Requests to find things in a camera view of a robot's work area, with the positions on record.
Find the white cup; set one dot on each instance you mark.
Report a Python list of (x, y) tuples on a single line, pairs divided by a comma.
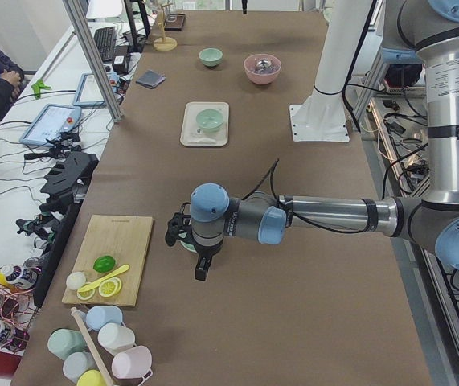
[(116, 338)]

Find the wooden mug tree stand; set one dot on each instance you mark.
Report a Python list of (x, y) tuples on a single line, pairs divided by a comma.
[(163, 42)]

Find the blue teach pendant near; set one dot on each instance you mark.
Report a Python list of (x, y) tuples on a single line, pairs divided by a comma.
[(52, 121)]

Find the dark wooden tray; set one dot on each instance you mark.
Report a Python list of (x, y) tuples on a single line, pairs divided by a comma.
[(175, 22)]

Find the black keyboard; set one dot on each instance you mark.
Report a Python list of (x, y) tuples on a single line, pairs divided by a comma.
[(104, 39)]

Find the copper wire rack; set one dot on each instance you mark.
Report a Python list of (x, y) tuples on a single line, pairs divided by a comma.
[(19, 311)]

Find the green plastic clip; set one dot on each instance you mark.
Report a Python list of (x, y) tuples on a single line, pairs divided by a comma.
[(39, 87)]

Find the lemon slice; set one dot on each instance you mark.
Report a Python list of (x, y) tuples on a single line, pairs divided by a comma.
[(85, 295), (110, 287)]

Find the yellow bottle top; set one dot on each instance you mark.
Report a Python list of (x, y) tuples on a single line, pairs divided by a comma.
[(18, 276)]

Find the lemon slice right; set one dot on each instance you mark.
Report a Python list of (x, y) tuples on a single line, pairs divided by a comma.
[(110, 287)]

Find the pink cup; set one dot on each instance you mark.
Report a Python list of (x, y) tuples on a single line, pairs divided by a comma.
[(133, 363)]

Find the grey cup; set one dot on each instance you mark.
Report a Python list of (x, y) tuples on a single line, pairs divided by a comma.
[(76, 364)]

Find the green lime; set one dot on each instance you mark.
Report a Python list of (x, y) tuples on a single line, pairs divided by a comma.
[(104, 264)]

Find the blue teach pendant far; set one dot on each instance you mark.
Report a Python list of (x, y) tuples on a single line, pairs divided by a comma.
[(88, 94)]

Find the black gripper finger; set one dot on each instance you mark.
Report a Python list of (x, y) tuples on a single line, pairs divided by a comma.
[(201, 269)]

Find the white garlic bun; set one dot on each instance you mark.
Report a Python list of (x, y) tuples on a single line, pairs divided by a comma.
[(75, 280)]

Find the bamboo cutting board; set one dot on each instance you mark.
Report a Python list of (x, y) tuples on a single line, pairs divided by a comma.
[(126, 239)]

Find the black gripper stand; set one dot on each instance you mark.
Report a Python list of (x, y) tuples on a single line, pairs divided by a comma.
[(66, 185)]

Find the pink bowl with ice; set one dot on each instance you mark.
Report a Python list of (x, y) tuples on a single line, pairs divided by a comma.
[(262, 68)]

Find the yellow plastic knife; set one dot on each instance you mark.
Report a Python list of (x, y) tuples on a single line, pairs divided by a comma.
[(93, 285)]

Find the blue teach pendant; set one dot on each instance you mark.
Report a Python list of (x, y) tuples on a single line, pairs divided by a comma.
[(52, 121), (88, 94)]

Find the black power adapter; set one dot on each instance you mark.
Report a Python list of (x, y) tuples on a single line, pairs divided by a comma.
[(120, 64)]

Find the blue cup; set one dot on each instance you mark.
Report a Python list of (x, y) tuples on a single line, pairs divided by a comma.
[(99, 316)]

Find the green bowl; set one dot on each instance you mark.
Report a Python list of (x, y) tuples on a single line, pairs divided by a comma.
[(189, 247), (209, 120), (211, 57)]

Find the wooden cup rack rod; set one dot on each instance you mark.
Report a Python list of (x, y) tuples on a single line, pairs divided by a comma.
[(76, 314)]

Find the grey folded cloth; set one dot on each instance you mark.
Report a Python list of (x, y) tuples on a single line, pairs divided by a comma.
[(151, 79)]

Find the aluminium frame post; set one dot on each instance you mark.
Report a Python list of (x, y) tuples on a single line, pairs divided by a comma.
[(81, 28)]

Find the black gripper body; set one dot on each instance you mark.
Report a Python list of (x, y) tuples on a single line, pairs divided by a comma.
[(206, 253)]

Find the lemon slice left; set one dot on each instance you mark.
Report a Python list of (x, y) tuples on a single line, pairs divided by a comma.
[(85, 295)]

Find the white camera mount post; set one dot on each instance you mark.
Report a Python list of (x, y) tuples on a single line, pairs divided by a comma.
[(322, 117)]

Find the yellow cup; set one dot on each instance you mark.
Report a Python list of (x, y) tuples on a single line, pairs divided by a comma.
[(91, 378)]

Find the green cup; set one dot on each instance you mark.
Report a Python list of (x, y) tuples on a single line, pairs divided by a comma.
[(64, 342)]

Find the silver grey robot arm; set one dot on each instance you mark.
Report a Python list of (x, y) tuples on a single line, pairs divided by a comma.
[(426, 31)]

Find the green bowl on tray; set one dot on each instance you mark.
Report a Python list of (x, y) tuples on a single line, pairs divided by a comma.
[(209, 120)]

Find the cream serving tray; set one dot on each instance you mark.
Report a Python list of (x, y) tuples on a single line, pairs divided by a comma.
[(191, 135)]

